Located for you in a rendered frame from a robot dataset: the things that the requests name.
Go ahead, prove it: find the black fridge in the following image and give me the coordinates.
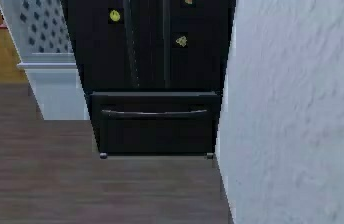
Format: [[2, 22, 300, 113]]
[[59, 0, 237, 160]]

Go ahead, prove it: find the round yellow fridge magnet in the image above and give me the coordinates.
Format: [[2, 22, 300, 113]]
[[108, 9, 122, 23]]

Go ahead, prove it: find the yellow triangular fridge magnet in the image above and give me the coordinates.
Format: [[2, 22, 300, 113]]
[[175, 35, 188, 48]]

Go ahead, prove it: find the black fridge door handle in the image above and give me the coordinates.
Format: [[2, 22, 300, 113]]
[[161, 0, 172, 90], [122, 0, 140, 89]]

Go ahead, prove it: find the black fridge drawer handle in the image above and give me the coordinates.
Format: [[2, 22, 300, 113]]
[[100, 108, 209, 120]]

